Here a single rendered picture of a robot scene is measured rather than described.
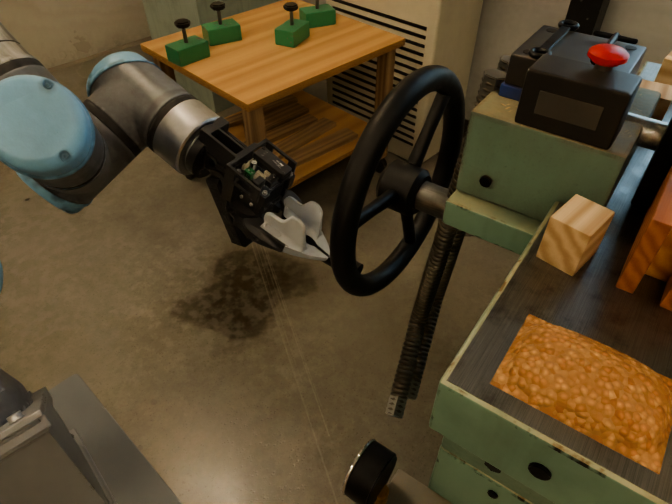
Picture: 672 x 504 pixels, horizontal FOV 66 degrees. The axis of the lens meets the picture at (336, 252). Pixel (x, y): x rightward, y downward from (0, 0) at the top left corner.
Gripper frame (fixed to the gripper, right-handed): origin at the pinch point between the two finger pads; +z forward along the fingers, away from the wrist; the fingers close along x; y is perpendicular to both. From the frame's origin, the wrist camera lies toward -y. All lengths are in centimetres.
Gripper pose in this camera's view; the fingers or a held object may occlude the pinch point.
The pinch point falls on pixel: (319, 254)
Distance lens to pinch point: 65.2
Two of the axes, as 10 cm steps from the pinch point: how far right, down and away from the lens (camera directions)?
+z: 7.7, 6.2, -1.6
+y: 2.8, -5.4, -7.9
